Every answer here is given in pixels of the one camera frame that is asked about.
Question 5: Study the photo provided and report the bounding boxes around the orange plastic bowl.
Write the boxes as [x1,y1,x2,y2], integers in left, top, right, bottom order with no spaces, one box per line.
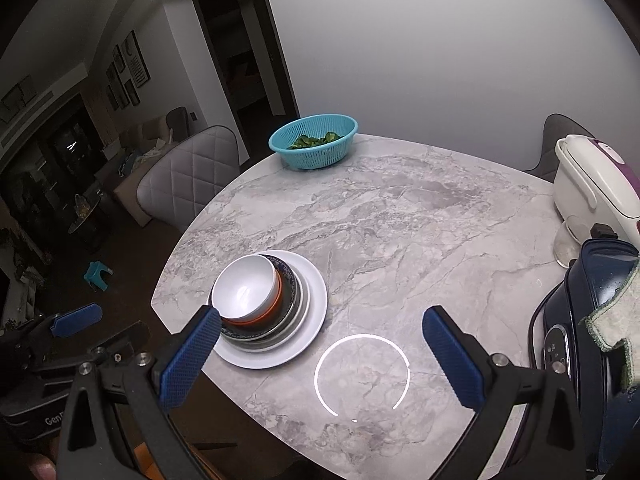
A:
[222,272,283,328]

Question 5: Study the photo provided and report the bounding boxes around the white deep bowl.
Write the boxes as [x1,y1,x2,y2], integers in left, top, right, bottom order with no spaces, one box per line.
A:
[209,255,282,324]

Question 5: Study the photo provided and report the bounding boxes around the blue floral green bowl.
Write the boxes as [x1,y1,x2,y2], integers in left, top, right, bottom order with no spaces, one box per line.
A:
[222,256,297,338]

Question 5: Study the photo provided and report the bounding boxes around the large white plate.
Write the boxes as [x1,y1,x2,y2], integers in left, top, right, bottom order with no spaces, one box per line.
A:
[214,250,328,370]

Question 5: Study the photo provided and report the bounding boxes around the white shallow plate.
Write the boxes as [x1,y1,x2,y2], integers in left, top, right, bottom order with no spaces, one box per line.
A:
[222,269,309,353]

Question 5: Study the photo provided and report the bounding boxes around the person's left hand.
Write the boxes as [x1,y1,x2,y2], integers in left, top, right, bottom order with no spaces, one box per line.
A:
[27,437,60,480]

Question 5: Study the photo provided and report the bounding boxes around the teal small stool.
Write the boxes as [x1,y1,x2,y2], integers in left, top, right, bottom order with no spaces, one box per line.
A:
[84,261,114,292]

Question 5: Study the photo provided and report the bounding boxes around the dark blue rice cooker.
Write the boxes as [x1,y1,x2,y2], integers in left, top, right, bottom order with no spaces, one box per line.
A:
[539,223,639,479]

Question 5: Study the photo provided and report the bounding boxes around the green white cloth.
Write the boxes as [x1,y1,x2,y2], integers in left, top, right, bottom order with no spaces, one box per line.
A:
[580,256,639,391]

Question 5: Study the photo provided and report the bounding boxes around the grey quilted chair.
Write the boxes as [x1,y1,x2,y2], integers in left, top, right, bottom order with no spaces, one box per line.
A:
[137,125,240,232]

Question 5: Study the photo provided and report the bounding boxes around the white purple appliance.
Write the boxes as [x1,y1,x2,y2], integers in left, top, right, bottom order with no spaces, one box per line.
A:
[553,134,640,269]

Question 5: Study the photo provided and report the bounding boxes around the dark grey chair back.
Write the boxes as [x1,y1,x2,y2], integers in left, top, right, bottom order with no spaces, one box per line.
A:
[526,113,592,182]

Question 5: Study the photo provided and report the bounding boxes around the green leafy vegetables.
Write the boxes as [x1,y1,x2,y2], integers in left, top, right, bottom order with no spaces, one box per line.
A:
[288,131,342,151]

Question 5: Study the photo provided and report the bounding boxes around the teal plastic colander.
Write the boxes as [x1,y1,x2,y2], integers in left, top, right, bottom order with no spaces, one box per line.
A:
[268,114,358,170]

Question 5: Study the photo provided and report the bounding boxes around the black power cable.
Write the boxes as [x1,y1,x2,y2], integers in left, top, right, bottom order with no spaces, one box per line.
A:
[527,278,569,369]

